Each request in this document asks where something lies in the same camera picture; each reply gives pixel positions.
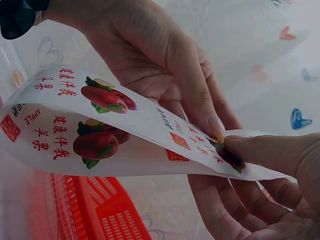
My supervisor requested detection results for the person's left hand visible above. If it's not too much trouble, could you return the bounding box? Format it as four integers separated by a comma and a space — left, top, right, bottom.
37, 0, 243, 145

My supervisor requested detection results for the person's right hand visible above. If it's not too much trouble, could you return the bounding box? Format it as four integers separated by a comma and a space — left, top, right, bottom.
186, 131, 320, 240

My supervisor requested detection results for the clear plastic clamshell box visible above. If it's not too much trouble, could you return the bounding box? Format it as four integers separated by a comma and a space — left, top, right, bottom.
47, 172, 80, 240

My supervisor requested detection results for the red plastic basket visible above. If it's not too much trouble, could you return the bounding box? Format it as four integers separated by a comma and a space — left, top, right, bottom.
49, 174, 153, 240

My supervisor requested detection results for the white apple print plastic bag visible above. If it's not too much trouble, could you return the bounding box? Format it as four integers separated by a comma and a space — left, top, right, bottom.
0, 63, 299, 182

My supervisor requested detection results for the black wrist band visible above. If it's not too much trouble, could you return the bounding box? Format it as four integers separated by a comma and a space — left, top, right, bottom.
0, 0, 50, 40

